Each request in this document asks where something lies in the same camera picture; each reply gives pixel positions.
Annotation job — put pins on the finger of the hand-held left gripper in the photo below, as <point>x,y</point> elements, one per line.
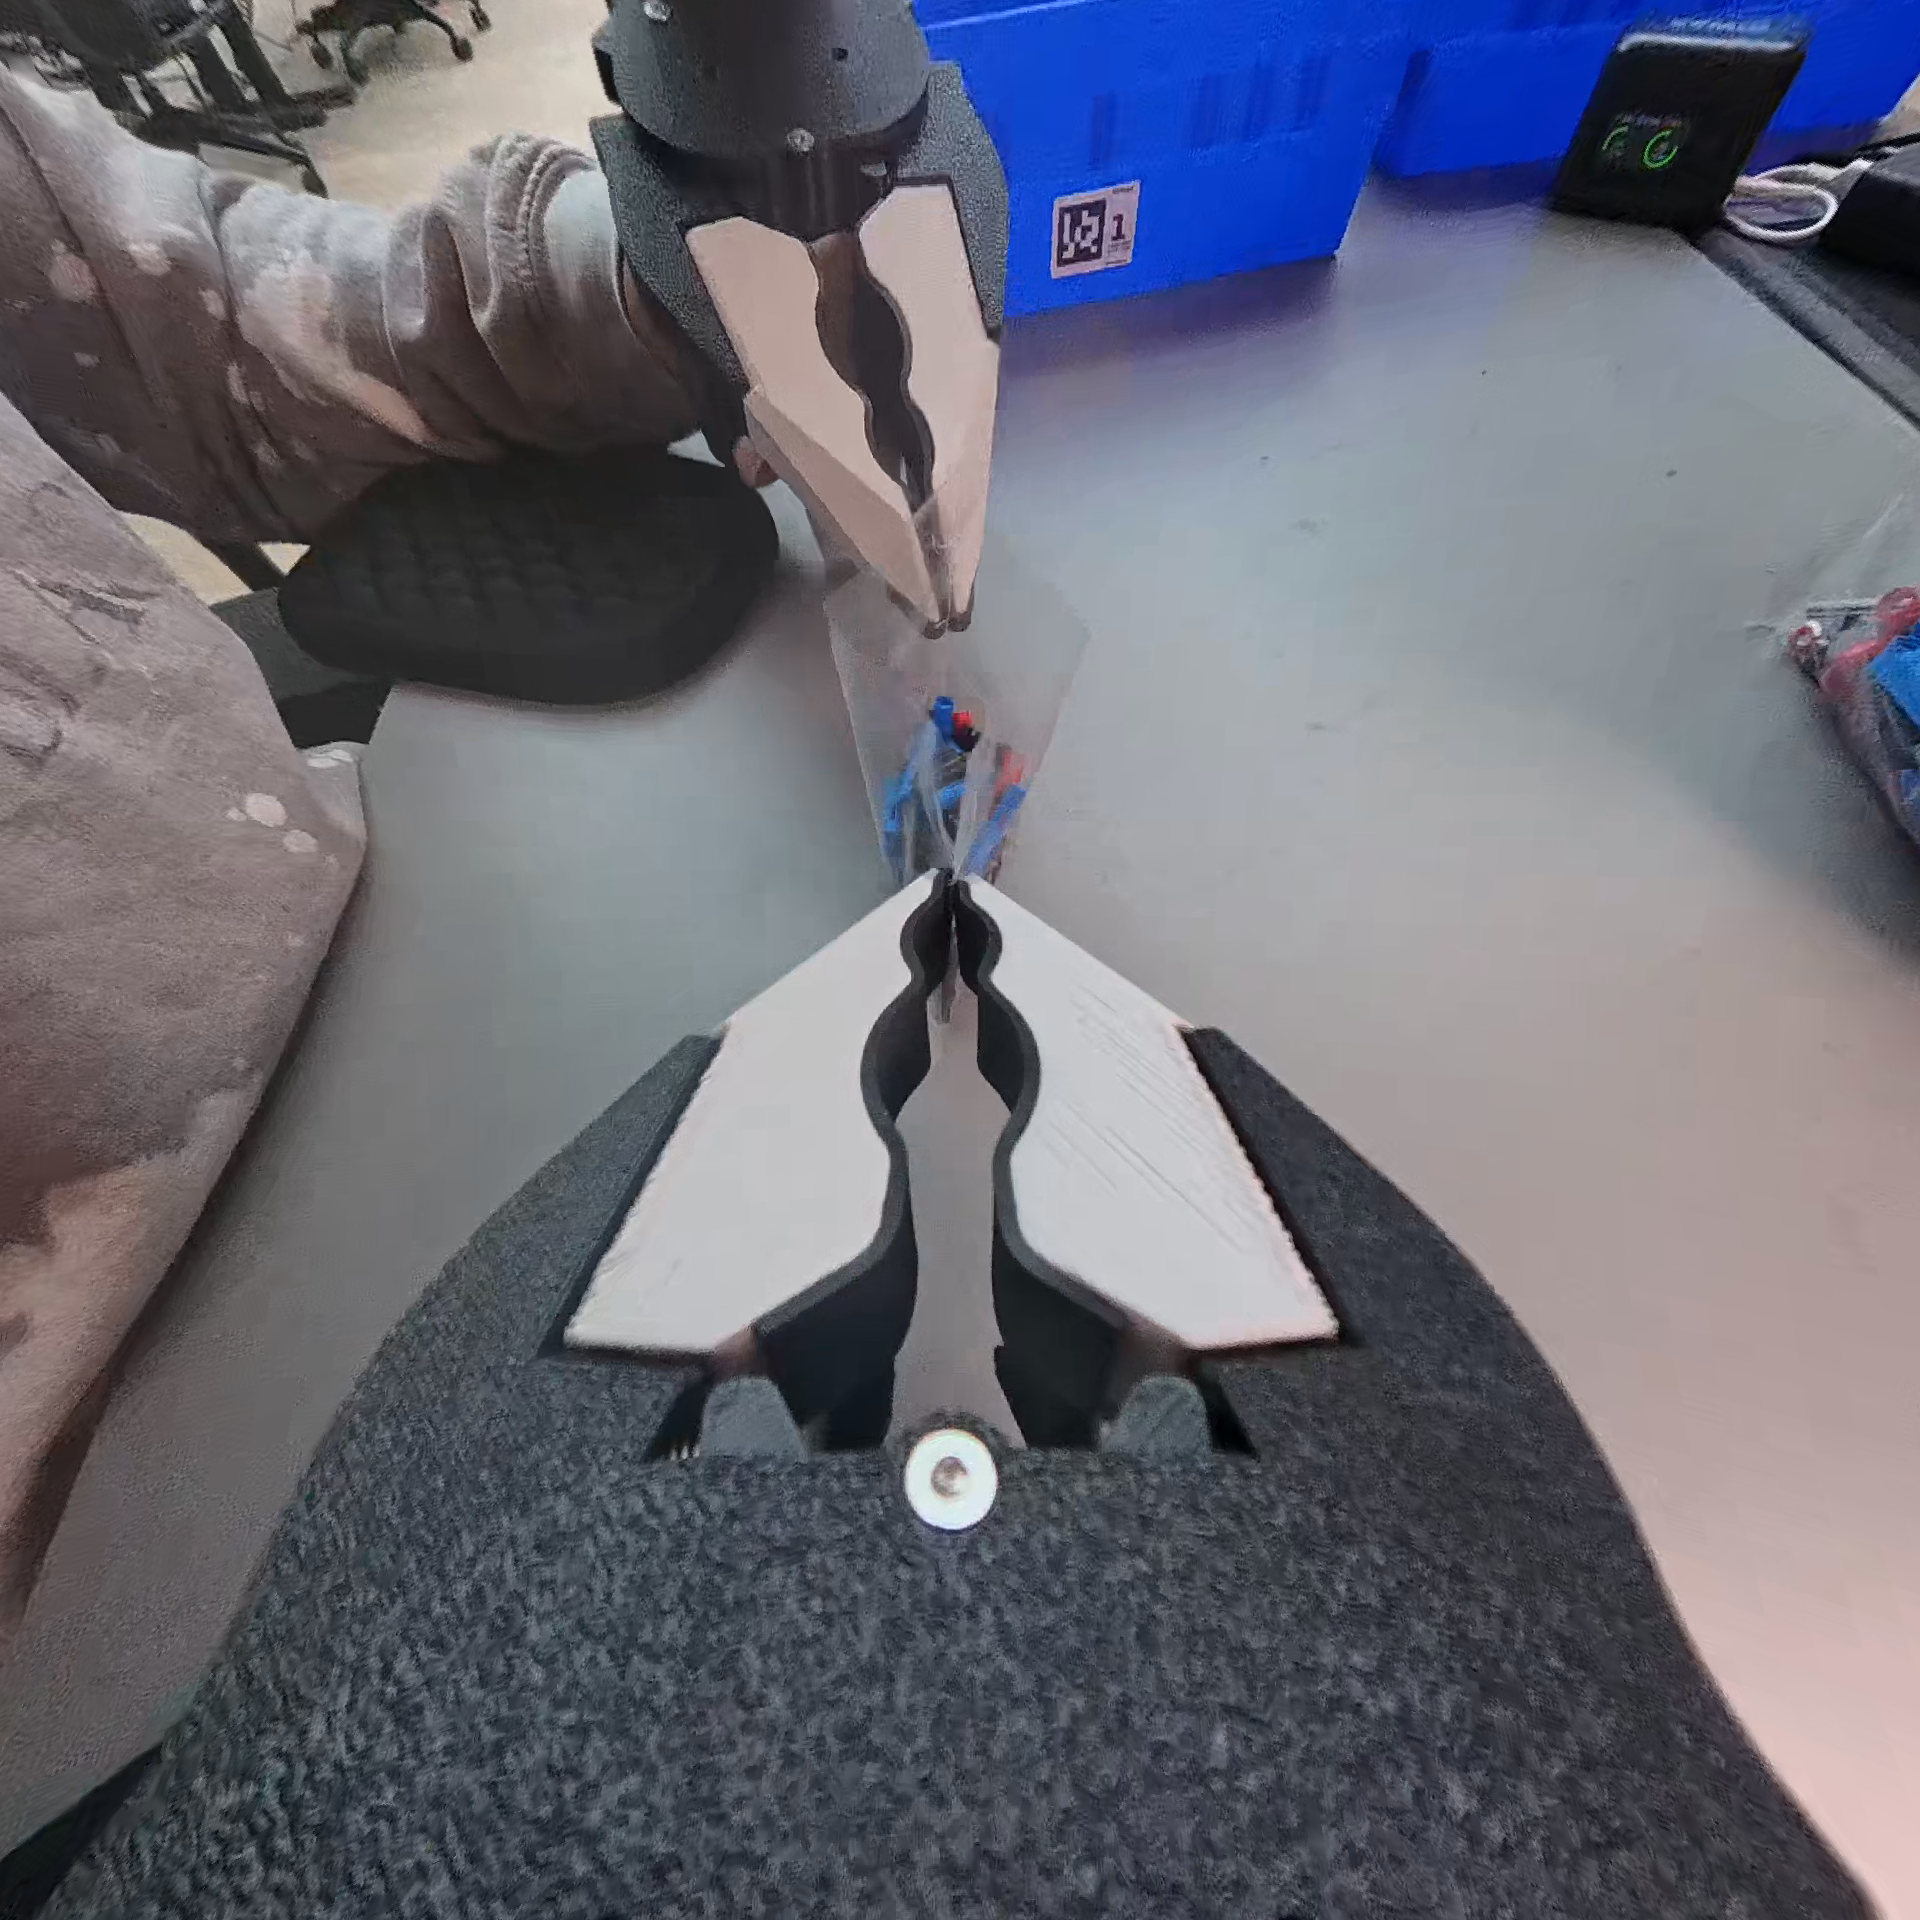
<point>759,316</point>
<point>953,329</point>

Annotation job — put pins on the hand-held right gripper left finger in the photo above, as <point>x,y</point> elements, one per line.
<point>751,1185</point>

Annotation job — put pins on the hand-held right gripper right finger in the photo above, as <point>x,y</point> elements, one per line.
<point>1156,1185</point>

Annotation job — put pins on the clear printed plastic bag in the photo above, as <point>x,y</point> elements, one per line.
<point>961,781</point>

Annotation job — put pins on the person's left forearm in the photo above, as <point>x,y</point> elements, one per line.
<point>301,329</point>

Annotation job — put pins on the black quilted cushion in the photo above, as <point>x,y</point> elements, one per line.
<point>526,584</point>

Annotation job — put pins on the black office chair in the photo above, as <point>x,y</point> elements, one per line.
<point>375,23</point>
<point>226,104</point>

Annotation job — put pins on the person's grey hoodie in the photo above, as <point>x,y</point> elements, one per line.
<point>135,900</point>

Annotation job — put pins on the black power bank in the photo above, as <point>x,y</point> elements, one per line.
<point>1666,134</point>

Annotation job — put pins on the clear bag of toy bricks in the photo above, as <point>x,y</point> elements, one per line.
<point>1876,705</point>

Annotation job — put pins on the black charger hub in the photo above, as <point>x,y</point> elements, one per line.
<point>1883,210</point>

